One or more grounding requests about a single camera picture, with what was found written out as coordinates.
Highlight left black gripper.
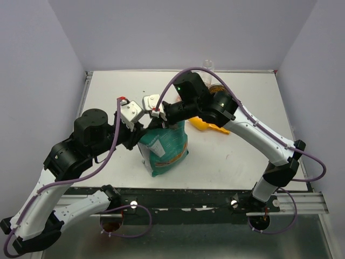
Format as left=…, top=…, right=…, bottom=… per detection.
left=91, top=110, right=150, bottom=157

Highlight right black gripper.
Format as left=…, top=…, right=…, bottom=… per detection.
left=148, top=100, right=199, bottom=132

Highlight yellow plastic scoop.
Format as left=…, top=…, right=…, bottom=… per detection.
left=188, top=117, right=230, bottom=135

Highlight teal dog food bag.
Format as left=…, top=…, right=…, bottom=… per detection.
left=137, top=121, right=189, bottom=177

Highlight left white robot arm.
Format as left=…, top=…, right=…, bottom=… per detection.
left=1, top=105, right=144, bottom=258

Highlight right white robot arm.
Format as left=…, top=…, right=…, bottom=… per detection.
left=157, top=68, right=306, bottom=212

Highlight pink double pet bowl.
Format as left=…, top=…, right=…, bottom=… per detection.
left=173, top=81, right=227, bottom=101

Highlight clear water bottle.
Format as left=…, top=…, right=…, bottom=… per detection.
left=201, top=59, right=215, bottom=87

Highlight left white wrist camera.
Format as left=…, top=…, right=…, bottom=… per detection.
left=120, top=99, right=144, bottom=132

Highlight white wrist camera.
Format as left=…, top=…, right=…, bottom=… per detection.
left=120, top=99, right=144, bottom=132
left=142, top=94, right=166, bottom=120

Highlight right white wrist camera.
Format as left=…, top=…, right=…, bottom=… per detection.
left=142, top=94, right=166, bottom=120

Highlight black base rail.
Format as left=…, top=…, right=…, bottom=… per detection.
left=88, top=186, right=281, bottom=225

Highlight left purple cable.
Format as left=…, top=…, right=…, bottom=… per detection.
left=4, top=97, right=152, bottom=256

